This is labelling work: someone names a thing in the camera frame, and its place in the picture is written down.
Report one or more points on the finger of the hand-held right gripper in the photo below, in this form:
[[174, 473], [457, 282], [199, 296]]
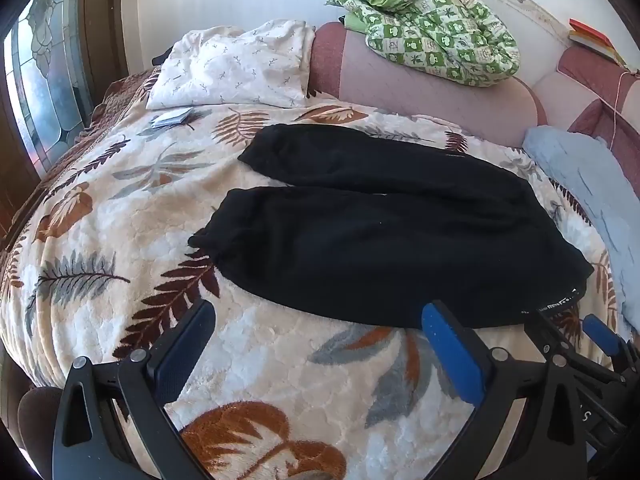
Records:
[[542, 331], [602, 335]]

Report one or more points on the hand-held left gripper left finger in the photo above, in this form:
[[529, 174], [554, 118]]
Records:
[[182, 342]]

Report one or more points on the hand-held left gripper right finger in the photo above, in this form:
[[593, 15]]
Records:
[[450, 350]]

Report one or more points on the black pants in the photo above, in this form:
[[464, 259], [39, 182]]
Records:
[[375, 245]]

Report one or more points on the leaf print fleece blanket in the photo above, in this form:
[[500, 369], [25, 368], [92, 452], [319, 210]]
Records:
[[125, 220]]

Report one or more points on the light blue cloth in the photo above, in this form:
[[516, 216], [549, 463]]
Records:
[[600, 195]]

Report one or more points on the dark brown cushion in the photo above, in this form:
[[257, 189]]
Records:
[[35, 420]]

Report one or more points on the pink padded headboard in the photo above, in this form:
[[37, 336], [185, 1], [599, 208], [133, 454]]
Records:
[[400, 85]]

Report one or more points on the white twig print pillow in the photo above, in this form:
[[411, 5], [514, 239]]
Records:
[[230, 65]]

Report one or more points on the yellow edged book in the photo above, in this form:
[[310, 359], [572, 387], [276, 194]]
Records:
[[602, 47]]

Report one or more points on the stained glass window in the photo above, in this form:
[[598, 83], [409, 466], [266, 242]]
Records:
[[45, 85]]

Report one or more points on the red cover book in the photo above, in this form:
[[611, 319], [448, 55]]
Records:
[[587, 29]]

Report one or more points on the green checkered quilt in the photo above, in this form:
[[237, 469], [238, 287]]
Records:
[[440, 35]]

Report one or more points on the brown wooden window frame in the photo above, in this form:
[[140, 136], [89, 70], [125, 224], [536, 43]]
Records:
[[102, 35]]

